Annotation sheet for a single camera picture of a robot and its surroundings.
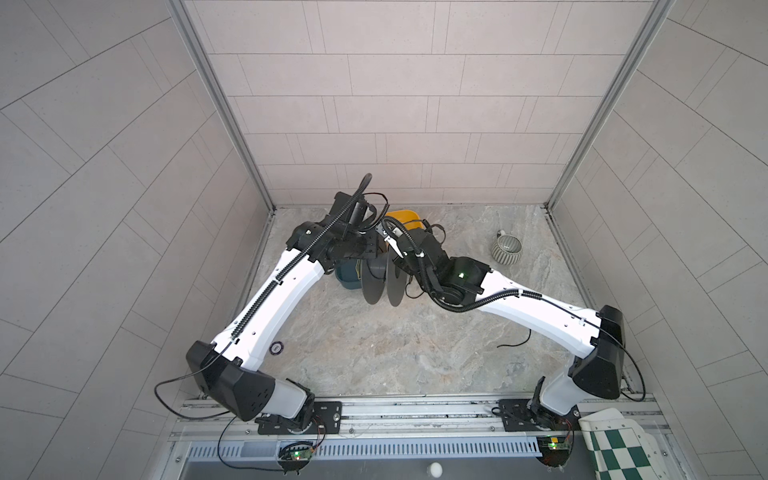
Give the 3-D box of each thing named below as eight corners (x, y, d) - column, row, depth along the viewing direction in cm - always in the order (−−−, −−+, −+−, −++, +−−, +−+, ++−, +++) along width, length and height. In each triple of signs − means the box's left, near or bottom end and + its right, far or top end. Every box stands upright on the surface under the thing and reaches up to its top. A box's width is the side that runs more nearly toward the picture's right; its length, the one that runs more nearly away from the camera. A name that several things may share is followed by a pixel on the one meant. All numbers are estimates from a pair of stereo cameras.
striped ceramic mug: (488, 264, 102) (492, 255, 98) (494, 239, 109) (498, 229, 105) (513, 272, 100) (518, 263, 96) (518, 246, 107) (523, 236, 103)
